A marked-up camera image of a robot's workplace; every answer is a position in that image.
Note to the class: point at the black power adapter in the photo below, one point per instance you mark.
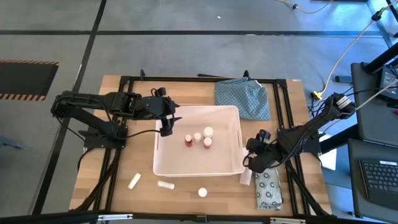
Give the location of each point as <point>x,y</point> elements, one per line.
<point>390,82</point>

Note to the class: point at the grey laptop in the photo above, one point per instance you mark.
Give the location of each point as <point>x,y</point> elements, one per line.
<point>379,177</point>

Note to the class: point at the black table frame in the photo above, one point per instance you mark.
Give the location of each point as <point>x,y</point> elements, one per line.
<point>186,78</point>

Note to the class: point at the black rig crossbar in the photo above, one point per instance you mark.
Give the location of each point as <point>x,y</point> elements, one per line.
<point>46,217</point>

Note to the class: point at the grey patterned flat packet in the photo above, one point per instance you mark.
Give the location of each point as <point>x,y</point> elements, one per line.
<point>268,193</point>

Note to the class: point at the grey desk panel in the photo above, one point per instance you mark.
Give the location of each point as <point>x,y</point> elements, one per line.
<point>370,118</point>

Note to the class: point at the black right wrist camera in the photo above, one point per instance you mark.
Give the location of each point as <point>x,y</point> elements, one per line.
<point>264,135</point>

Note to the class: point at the pale pink bandage roll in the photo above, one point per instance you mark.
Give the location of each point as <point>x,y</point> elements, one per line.
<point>245,179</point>

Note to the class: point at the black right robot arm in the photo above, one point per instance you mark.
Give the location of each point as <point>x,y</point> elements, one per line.
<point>304,132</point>

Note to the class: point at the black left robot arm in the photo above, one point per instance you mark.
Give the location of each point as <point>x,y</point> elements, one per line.
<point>87,102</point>

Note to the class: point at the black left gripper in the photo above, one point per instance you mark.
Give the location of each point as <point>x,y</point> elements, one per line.
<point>152,107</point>

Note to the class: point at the blue patterned cloth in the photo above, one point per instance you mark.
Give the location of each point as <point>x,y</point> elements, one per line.
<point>241,96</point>

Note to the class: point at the white woven plastic basket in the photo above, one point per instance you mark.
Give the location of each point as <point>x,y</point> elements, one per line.
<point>192,161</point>

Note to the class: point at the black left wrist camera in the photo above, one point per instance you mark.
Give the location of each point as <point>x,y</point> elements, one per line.
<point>160,91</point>

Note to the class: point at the black rig beam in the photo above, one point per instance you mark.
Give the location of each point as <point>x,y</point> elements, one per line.
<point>381,59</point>
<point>339,140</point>

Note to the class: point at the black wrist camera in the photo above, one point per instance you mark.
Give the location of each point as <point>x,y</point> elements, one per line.
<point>160,91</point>
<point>264,135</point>

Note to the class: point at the white gauze roll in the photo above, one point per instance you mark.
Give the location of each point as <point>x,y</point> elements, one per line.
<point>165,184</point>
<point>134,181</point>

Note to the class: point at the black hazard-striped floor mat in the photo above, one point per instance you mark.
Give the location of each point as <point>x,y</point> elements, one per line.
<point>25,79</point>

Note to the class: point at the small grey floor block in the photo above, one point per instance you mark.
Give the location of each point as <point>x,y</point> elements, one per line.
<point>343,79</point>

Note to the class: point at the white pill bottle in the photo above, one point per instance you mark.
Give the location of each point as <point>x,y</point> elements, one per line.
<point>208,132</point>
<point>202,192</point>
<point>197,137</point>

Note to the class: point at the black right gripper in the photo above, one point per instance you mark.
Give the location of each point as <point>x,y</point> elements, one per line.
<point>262,155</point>

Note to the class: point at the white paper sheet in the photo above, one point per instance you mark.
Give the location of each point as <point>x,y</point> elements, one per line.
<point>329,160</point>

